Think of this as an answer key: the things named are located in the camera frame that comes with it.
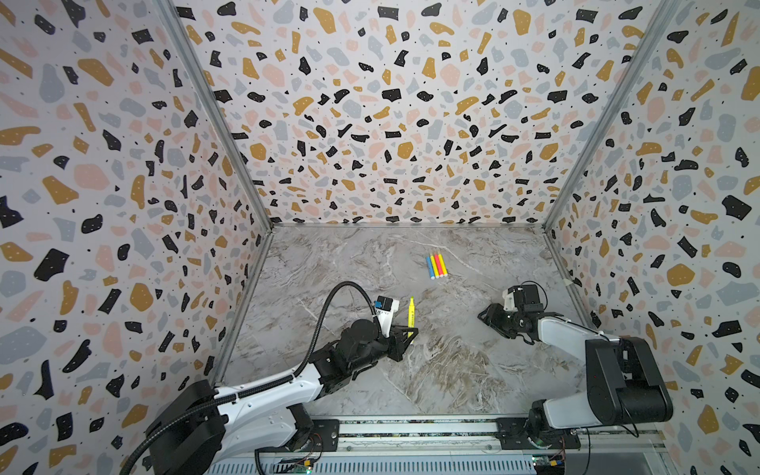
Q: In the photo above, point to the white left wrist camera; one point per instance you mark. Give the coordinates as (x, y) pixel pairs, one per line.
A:
(385, 309)

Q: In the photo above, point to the metal corner post left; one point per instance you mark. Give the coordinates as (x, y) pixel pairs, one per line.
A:
(185, 51)

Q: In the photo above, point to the metal corner post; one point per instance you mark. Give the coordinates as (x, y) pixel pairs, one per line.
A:
(185, 51)
(662, 16)

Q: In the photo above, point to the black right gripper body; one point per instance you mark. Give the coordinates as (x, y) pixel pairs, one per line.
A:
(505, 316)

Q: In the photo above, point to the pink highlighter pen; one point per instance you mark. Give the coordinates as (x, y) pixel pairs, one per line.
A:
(438, 267)

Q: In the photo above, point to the blue highlighter pen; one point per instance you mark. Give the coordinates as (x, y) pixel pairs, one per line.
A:
(430, 267)

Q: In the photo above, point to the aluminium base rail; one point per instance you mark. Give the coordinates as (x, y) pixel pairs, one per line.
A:
(457, 445)

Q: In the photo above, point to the metal corner post right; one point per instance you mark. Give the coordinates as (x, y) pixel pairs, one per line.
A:
(662, 16)

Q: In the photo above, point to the yellow highlighter pen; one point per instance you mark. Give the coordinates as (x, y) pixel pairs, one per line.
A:
(442, 265)
(411, 313)
(435, 271)

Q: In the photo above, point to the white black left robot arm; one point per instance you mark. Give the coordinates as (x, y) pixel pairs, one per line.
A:
(206, 424)

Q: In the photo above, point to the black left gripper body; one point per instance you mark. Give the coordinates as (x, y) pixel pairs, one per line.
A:
(376, 352)

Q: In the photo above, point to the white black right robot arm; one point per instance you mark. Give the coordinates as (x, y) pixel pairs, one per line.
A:
(624, 386)

